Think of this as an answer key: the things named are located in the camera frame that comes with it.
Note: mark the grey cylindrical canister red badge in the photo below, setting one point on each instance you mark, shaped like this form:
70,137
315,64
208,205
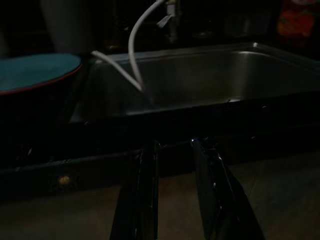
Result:
70,27

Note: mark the peach hand soap bottle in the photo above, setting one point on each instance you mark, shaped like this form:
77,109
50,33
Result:
295,25

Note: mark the stainless steel kitchen sink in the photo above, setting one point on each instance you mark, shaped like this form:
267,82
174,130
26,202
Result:
225,75

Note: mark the chrome kitchen faucet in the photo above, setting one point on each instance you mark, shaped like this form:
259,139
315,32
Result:
173,27

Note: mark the clear plastic sponge holder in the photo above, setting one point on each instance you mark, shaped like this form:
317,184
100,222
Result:
247,25

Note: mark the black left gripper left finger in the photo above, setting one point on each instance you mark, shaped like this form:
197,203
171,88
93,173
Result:
140,200

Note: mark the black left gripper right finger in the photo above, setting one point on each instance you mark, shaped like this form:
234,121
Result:
217,200

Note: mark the olive oil glass bottle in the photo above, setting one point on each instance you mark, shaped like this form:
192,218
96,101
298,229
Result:
115,30

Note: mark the light blue plate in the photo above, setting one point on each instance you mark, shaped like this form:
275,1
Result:
35,70

